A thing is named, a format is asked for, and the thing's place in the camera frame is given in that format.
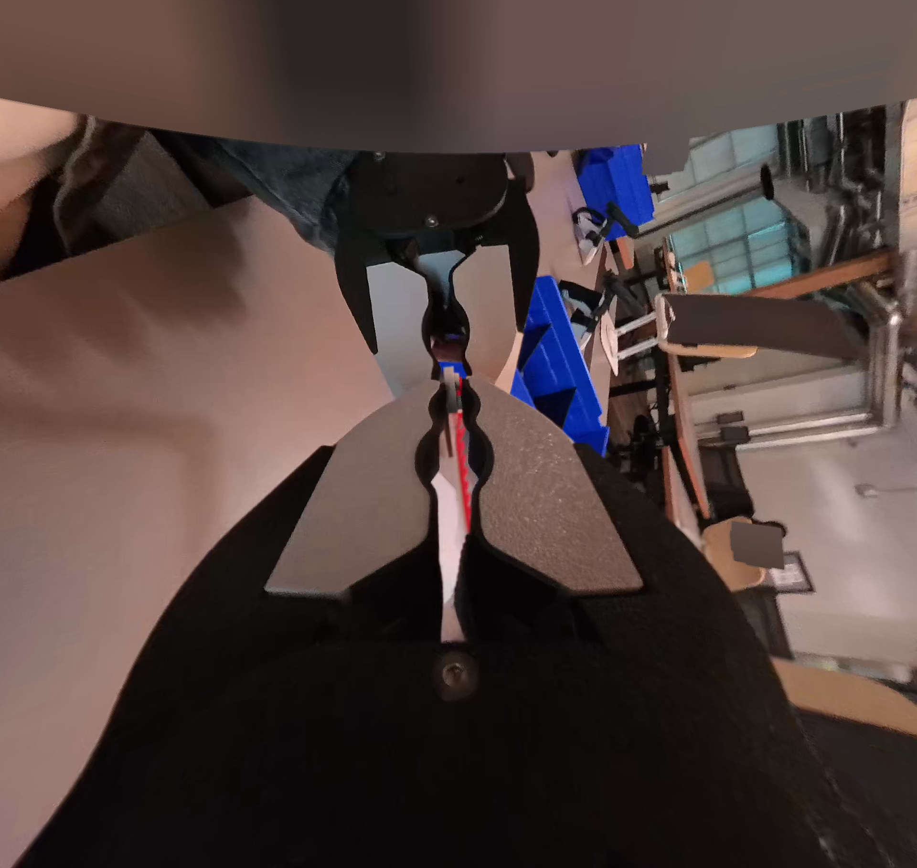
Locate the blue plastic bin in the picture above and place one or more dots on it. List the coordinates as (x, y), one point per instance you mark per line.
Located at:
(559, 352)
(616, 180)

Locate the long red lego plate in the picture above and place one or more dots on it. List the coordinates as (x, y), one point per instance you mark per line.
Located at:
(463, 467)

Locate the shiny metal pipe frame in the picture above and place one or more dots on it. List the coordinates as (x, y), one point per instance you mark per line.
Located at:
(885, 352)

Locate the wood top office table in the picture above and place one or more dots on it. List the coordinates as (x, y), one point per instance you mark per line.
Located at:
(689, 445)

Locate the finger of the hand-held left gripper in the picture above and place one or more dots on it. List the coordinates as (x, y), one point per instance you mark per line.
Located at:
(397, 309)
(491, 309)

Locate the person's dark jacket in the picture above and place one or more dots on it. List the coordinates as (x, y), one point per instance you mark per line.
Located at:
(129, 187)

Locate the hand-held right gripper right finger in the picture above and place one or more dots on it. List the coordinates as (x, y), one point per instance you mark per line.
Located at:
(559, 517)

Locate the small tan plywood chair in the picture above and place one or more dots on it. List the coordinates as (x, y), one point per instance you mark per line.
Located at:
(716, 560)

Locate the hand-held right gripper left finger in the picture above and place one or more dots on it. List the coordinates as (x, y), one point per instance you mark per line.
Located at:
(358, 517)

